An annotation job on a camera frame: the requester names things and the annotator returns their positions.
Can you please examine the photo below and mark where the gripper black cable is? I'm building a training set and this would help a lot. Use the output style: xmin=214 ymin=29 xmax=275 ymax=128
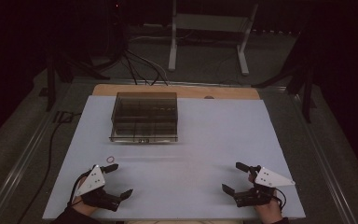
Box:
xmin=272 ymin=187 xmax=288 ymax=213
xmin=67 ymin=173 xmax=91 ymax=207

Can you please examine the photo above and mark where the grey metal stand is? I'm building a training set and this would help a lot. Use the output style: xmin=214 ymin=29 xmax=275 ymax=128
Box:
xmin=168 ymin=0 xmax=260 ymax=77

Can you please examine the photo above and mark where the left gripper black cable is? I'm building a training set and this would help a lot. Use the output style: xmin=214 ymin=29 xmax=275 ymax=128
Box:
xmin=67 ymin=173 xmax=91 ymax=207

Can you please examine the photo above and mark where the bundle of black cables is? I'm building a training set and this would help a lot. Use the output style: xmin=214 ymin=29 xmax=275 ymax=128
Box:
xmin=117 ymin=49 xmax=170 ymax=87

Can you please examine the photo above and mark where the person's left hand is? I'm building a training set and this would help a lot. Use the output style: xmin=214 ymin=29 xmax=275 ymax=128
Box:
xmin=70 ymin=175 xmax=100 ymax=217

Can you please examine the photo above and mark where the person's right hand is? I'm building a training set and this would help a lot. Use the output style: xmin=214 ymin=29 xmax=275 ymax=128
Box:
xmin=247 ymin=173 xmax=284 ymax=224

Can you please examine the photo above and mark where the transparent grey compartment box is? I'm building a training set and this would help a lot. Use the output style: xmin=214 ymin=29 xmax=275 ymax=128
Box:
xmin=109 ymin=91 xmax=179 ymax=144

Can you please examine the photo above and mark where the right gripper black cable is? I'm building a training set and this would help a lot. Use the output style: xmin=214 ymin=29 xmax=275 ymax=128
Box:
xmin=272 ymin=187 xmax=288 ymax=213

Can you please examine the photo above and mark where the black tripod stand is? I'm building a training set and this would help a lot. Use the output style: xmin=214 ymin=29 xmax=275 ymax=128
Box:
xmin=38 ymin=50 xmax=111 ymax=113
xmin=251 ymin=31 xmax=320 ymax=124

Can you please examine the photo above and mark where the black floor cable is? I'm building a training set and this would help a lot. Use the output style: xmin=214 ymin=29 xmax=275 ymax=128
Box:
xmin=16 ymin=111 xmax=82 ymax=224

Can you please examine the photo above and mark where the wooden table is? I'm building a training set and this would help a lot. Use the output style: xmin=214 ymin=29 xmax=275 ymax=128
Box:
xmin=91 ymin=83 xmax=261 ymax=224

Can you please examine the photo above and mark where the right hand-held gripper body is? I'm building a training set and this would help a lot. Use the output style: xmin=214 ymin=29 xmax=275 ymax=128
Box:
xmin=234 ymin=165 xmax=296 ymax=208

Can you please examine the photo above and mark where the white table mat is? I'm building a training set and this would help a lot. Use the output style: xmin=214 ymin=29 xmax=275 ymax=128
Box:
xmin=42 ymin=94 xmax=306 ymax=221

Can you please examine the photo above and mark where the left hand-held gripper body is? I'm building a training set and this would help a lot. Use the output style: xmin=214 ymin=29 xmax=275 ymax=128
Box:
xmin=73 ymin=164 xmax=123 ymax=213

